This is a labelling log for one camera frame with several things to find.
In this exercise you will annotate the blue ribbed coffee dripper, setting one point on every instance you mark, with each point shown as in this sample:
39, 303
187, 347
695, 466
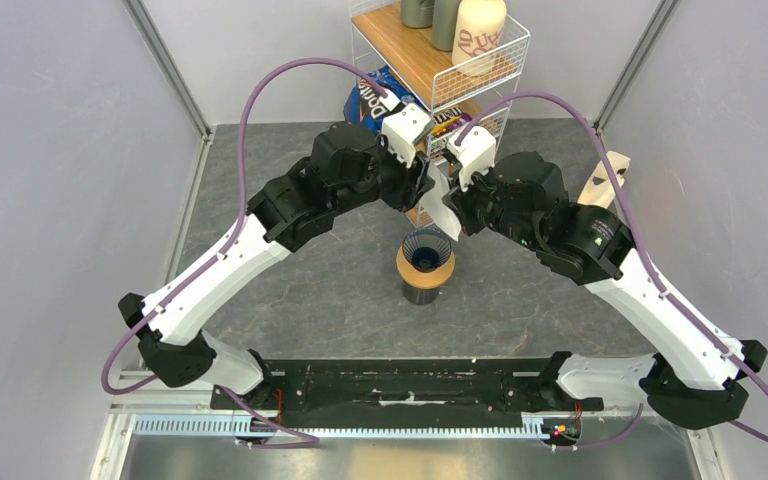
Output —
426, 249

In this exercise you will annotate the single white paper filter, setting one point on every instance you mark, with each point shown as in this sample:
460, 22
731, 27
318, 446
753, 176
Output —
432, 203

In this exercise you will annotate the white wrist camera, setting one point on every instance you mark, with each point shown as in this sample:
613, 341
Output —
404, 127
474, 152

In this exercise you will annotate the grey green bottle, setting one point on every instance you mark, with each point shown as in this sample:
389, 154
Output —
444, 22
417, 14

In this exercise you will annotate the wooden ring dripper stand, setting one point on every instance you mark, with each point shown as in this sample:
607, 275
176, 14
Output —
424, 280

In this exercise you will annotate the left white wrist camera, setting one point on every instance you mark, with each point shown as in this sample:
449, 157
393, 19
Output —
404, 127

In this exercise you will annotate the aluminium rail frame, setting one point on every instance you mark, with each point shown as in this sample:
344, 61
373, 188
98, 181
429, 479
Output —
200, 433

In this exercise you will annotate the cream white bottle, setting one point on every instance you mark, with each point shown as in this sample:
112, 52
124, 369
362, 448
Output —
478, 31

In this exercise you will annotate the yellow M&M candy bag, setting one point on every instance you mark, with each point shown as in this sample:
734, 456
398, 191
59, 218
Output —
448, 121

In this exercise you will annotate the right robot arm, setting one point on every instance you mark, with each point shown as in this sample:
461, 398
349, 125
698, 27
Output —
693, 376

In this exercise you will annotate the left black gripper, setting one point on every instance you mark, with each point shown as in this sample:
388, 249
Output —
412, 184

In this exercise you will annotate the blue Doritos chip bag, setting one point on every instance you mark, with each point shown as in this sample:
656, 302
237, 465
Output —
363, 105

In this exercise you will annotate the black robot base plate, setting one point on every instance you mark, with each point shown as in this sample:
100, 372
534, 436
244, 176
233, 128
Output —
413, 393

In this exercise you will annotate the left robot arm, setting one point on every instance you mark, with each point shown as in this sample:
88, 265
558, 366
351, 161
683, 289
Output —
346, 166

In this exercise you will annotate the paper coffee filter stack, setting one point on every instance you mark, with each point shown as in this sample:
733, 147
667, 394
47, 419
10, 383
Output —
598, 190

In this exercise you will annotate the dark glass carafe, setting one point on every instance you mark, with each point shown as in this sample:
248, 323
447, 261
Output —
419, 296

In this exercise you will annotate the white wire shelf rack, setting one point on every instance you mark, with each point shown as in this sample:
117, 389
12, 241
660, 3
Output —
379, 38

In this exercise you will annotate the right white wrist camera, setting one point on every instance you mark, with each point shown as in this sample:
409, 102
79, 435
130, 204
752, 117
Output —
474, 152

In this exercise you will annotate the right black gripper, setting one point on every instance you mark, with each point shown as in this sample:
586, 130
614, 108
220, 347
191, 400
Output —
461, 201

